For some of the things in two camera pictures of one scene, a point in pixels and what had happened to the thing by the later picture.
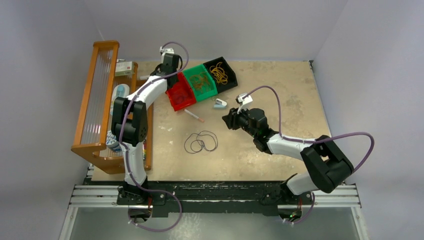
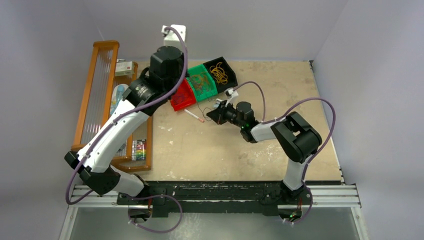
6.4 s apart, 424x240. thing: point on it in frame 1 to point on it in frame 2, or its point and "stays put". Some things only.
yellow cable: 218,73 stays put
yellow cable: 218,73 stays put
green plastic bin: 201,81 stays put
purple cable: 180,99 to 174,89
